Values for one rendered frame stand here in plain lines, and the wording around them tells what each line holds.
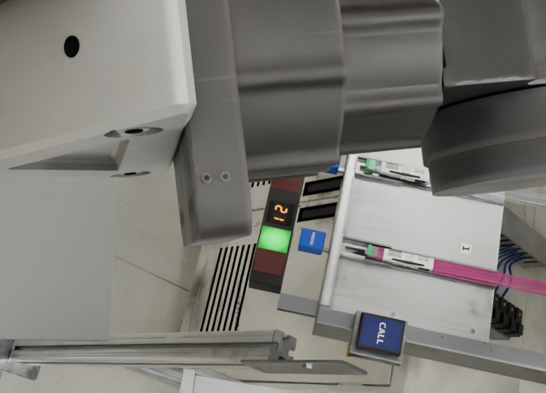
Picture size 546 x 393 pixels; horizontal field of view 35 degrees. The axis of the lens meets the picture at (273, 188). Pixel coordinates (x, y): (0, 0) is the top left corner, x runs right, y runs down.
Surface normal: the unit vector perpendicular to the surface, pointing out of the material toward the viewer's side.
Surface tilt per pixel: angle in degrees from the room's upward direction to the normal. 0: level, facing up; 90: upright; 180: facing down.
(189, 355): 90
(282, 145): 63
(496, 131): 75
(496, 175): 84
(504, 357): 45
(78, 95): 82
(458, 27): 37
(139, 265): 0
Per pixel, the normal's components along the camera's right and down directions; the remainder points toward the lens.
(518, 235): 0.71, -0.14
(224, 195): 0.15, -0.09
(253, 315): -0.66, -0.44
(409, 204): 0.04, -0.39
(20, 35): -0.58, 0.00
